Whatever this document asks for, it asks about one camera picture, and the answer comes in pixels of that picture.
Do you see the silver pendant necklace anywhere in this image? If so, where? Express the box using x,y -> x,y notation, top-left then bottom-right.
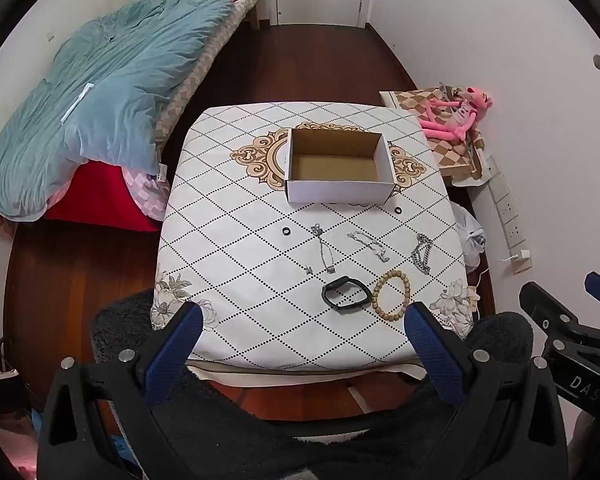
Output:
304,224 -> 339,276

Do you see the thin silver chain bracelet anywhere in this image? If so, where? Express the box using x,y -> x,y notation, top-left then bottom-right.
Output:
347,231 -> 391,263

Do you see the pink plush toy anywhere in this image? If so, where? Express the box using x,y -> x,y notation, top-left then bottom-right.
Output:
419,86 -> 496,142

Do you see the white diamond-pattern tablecloth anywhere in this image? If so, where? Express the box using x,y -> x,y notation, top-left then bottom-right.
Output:
151,102 -> 478,373

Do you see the cardboard box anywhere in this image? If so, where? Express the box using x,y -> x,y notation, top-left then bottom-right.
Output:
284,128 -> 396,205

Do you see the person's black fleece clothing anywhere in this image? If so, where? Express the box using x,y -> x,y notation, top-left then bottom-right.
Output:
90,287 -> 546,480

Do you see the white plastic bag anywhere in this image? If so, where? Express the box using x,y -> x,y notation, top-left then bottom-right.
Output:
452,204 -> 487,268

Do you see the light blue duvet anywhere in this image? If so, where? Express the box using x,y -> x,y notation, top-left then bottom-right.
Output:
0,0 -> 233,221

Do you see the wooden bead bracelet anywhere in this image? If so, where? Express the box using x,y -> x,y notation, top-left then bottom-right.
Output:
371,270 -> 412,318

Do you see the white wall power strip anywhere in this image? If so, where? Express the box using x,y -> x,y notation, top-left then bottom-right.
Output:
485,155 -> 533,274

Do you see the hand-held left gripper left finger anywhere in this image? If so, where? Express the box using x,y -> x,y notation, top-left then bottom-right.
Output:
37,302 -> 206,480

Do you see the black smart band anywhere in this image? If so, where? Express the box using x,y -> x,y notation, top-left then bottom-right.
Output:
321,275 -> 372,312

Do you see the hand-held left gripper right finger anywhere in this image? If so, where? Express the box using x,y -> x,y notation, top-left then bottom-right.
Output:
404,301 -> 568,480

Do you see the pink checked pillow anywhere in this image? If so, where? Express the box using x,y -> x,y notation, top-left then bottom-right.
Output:
121,167 -> 169,222

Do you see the thick silver chain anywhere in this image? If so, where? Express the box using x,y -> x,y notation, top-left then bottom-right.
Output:
411,232 -> 434,276

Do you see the red bed sheet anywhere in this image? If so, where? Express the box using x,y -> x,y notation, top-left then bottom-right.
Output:
0,162 -> 163,233

